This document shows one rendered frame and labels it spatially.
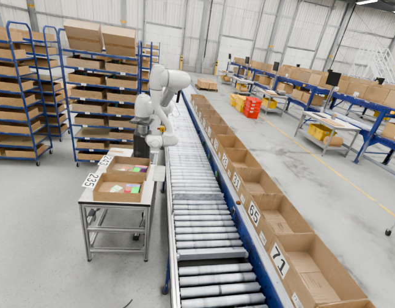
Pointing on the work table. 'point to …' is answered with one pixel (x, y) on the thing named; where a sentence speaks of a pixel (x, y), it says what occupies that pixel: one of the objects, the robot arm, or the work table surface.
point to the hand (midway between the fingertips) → (143, 135)
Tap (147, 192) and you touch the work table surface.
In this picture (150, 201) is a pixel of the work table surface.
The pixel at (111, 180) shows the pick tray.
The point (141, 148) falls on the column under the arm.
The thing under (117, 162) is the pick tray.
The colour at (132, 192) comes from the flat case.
